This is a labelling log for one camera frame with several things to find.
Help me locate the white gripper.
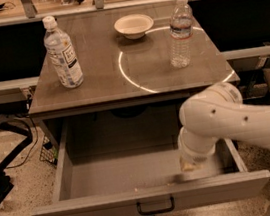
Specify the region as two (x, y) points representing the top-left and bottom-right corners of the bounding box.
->
(179, 144), (216, 172)

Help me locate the grey top drawer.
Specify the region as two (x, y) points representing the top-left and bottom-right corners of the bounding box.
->
(33, 103), (270, 216)

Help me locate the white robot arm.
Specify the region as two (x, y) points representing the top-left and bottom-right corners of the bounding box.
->
(178, 82), (270, 165)

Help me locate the grey three-drawer cabinet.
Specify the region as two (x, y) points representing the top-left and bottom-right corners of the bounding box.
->
(15, 0), (249, 169)

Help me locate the clear water bottle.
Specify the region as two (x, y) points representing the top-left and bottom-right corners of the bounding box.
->
(169, 0), (194, 68)

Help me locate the white paper bowl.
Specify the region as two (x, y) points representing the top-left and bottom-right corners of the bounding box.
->
(114, 14), (154, 40)

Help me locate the labelled water bottle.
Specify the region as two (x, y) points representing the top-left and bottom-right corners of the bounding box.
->
(42, 15), (84, 88)

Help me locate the wire mesh basket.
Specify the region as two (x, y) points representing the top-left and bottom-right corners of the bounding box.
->
(39, 137), (58, 166)

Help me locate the black floor cable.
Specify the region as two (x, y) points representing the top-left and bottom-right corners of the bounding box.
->
(0, 91), (44, 171)

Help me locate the grey shelf rail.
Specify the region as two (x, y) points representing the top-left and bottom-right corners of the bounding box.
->
(0, 77), (39, 104)

